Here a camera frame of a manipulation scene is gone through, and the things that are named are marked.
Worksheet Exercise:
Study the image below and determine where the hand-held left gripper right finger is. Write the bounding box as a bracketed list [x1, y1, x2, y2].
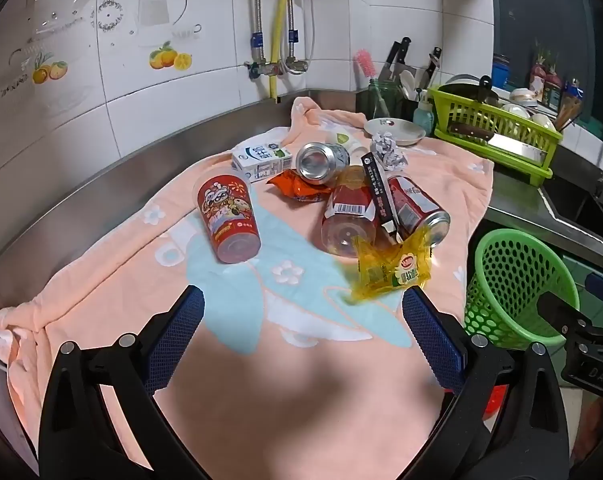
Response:
[396, 285, 572, 480]

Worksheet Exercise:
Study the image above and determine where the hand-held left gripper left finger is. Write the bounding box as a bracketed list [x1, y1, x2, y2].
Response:
[38, 285, 217, 480]

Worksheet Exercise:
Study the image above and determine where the green plastic basket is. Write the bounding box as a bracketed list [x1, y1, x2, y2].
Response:
[464, 229, 579, 351]

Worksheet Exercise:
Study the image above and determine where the yellow plastic wrapper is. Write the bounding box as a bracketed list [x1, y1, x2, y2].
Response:
[350, 225, 432, 303]

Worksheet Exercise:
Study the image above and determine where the red printed plastic cup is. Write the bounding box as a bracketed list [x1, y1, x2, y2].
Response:
[197, 172, 262, 264]

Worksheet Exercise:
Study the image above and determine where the red soda can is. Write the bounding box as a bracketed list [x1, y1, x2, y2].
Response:
[387, 175, 451, 248]

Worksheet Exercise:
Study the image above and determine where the clear bottle with red label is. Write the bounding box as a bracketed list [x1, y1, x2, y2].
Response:
[321, 165, 382, 258]

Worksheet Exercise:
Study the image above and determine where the long black carton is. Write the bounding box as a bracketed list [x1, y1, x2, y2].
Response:
[361, 151, 399, 233]

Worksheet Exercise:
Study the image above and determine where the silver drink can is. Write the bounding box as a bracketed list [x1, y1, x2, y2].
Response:
[295, 142, 351, 182]

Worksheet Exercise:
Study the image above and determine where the stainless steel sink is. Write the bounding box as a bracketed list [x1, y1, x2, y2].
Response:
[541, 175, 603, 248]

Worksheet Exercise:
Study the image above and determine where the peach floral towel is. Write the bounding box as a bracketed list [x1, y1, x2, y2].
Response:
[0, 96, 497, 480]

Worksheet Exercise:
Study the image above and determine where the crumpled white paper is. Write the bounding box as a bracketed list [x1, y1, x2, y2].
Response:
[371, 131, 408, 170]

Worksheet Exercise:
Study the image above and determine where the orange snack packet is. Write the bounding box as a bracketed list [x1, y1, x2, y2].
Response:
[266, 169, 332, 204]

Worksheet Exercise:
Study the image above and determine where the white blue milk carton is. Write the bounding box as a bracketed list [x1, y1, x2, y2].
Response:
[231, 141, 293, 183]

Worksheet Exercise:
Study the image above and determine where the green dish rack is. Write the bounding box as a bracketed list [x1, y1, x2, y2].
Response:
[427, 85, 565, 187]

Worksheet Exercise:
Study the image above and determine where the white plate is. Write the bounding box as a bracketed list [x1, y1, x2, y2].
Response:
[364, 116, 426, 146]

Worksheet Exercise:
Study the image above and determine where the white paper cup green leaf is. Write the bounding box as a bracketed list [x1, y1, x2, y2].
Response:
[326, 131, 365, 153]

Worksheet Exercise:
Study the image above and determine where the teal soap bottle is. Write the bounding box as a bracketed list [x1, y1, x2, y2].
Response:
[414, 89, 435, 131]

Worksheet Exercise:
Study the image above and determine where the black wok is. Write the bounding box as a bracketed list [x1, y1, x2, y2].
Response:
[439, 75, 499, 107]

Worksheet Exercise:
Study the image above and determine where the cleaver with wooden handle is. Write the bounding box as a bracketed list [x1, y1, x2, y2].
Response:
[449, 122, 549, 164]

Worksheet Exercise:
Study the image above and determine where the yellow gas hose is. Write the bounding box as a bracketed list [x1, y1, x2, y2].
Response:
[268, 0, 299, 103]

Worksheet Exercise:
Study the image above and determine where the braided metal hose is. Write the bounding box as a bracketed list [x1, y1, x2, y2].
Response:
[251, 0, 263, 68]

